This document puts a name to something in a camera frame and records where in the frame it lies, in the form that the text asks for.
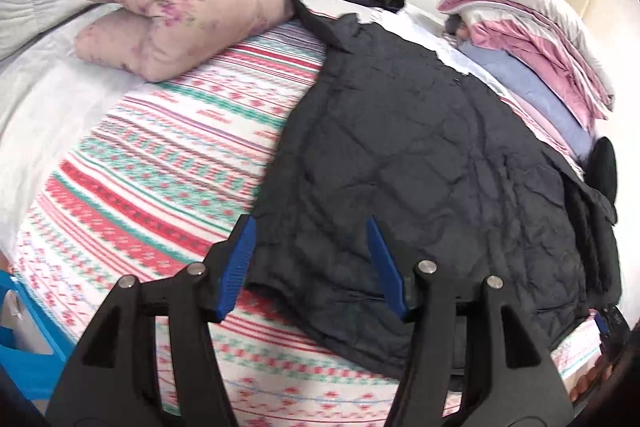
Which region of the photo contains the black fuzzy garment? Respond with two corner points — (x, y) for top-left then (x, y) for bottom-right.
(585, 136), (618, 205)

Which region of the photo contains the blue folded blanket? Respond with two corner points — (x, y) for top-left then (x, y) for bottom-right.
(458, 40), (593, 160)

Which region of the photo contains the pink floral pillow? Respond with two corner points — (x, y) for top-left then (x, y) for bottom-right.
(75, 0), (293, 82)

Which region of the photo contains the blue plastic bin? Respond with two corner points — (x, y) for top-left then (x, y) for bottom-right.
(1, 271), (75, 401)

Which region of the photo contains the black quilted puffer jacket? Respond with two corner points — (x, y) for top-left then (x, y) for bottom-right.
(246, 4), (622, 378)

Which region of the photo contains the patterned red green bedspread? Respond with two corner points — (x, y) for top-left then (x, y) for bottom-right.
(8, 11), (601, 427)

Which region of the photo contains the person right hand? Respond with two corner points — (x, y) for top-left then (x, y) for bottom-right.
(568, 355), (615, 405)

